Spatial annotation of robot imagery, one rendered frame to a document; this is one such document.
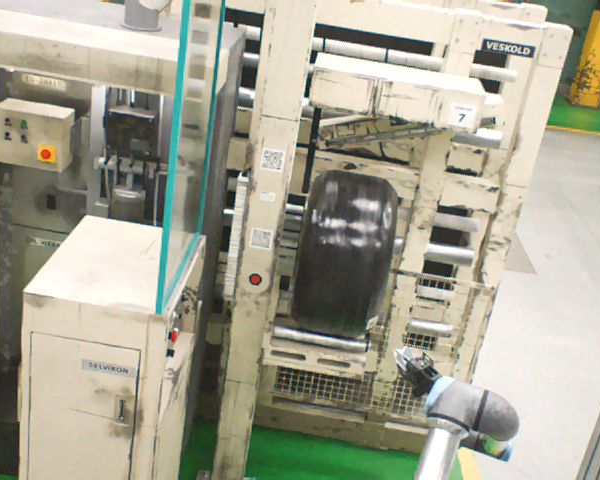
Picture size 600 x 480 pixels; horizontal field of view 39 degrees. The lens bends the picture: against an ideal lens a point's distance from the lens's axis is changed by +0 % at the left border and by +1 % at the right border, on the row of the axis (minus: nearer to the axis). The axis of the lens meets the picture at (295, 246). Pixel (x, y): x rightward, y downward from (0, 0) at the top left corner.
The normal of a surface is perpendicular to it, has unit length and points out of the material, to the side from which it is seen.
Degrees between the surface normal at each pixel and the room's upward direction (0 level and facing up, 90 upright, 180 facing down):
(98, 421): 90
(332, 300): 99
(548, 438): 0
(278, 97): 90
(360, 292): 90
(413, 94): 90
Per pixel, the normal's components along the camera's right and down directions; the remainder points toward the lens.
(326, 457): 0.14, -0.90
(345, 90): -0.08, 0.41
